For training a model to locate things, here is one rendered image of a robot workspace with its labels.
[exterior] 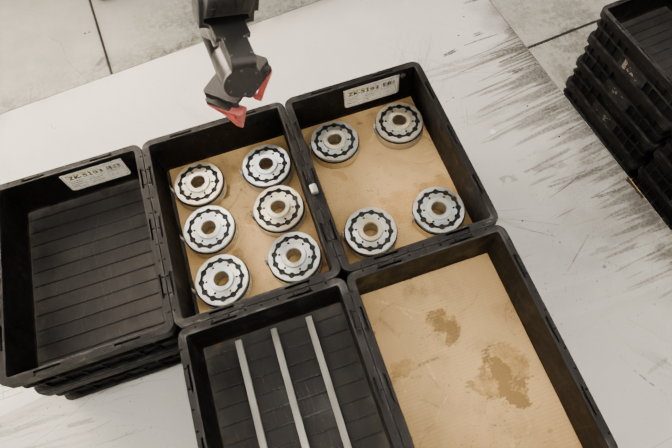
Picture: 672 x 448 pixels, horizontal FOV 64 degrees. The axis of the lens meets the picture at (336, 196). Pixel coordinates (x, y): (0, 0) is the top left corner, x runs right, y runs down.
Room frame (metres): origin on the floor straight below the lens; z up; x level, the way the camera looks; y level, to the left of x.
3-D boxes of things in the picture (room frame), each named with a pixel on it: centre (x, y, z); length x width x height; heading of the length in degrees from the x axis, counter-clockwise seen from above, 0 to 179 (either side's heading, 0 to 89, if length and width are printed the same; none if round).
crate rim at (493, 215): (0.53, -0.10, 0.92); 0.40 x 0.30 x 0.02; 11
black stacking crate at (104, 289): (0.41, 0.49, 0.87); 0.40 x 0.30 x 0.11; 11
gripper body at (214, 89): (0.59, 0.13, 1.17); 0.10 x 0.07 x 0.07; 147
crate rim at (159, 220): (0.47, 0.19, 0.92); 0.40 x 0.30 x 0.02; 11
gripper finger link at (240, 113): (0.57, 0.14, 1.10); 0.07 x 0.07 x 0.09; 57
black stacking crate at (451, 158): (0.53, -0.10, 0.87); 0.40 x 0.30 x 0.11; 11
